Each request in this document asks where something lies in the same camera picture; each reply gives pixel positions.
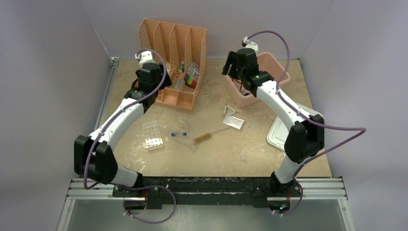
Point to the white clay triangle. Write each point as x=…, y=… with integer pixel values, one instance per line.
x=229, y=111

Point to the white plastic bin lid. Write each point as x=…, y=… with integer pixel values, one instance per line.
x=277, y=135

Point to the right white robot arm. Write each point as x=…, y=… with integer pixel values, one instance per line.
x=305, y=134

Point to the orange plastic file organizer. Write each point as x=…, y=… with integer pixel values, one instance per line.
x=176, y=43

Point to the aluminium frame rail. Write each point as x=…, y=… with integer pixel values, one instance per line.
x=313, y=189

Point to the clear test tube rack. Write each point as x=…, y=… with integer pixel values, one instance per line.
x=152, y=135

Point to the green capped tube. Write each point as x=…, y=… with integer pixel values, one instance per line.
x=180, y=76

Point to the pink plastic bin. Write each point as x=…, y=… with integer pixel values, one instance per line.
x=243, y=98

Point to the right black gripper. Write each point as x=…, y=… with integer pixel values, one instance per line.
x=231, y=59

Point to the clear glass beaker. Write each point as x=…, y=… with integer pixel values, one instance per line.
x=184, y=124

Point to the blue capped test tube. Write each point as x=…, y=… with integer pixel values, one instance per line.
x=178, y=134

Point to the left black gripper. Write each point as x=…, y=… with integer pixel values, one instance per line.
x=166, y=83

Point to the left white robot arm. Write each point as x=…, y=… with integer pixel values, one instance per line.
x=93, y=154

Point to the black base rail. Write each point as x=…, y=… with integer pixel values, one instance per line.
x=258, y=192

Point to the test tube brush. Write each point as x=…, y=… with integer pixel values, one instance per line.
x=206, y=136

